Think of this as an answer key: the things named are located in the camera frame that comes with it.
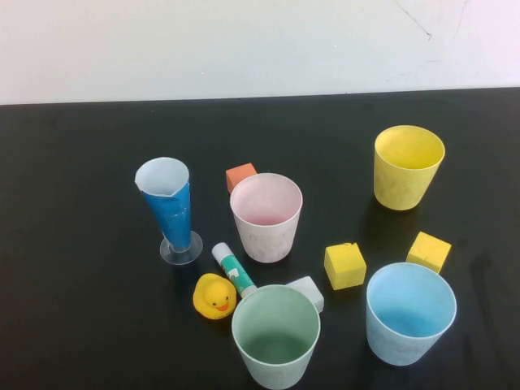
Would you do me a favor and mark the yellow plastic cup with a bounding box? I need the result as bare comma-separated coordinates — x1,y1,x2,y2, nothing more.
373,124,446,211

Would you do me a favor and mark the white cube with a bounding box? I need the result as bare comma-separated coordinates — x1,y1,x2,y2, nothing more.
285,275,325,314

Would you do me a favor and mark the white green glue stick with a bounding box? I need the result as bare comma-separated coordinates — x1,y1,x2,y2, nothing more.
210,242,258,297

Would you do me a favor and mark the clear conical cup blue liner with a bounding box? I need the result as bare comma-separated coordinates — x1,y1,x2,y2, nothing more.
134,157,204,267

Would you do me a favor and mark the yellow cube chipped corner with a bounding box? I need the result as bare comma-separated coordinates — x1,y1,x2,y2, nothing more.
323,242,367,291

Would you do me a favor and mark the yellow cube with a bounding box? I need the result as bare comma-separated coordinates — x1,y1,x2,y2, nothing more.
405,231,453,275

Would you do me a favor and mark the light blue plastic cup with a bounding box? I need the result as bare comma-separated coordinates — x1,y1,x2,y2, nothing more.
365,262,457,367

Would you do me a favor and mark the green plastic cup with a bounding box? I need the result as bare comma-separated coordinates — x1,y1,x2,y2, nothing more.
231,284,322,389

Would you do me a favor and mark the orange cube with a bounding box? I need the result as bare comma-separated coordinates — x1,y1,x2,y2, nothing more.
225,162,258,195

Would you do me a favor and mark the yellow rubber duck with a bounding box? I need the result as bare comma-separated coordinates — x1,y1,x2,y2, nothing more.
192,272,238,321

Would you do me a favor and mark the pink plastic cup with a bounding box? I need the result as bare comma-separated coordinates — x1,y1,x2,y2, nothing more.
229,172,304,264

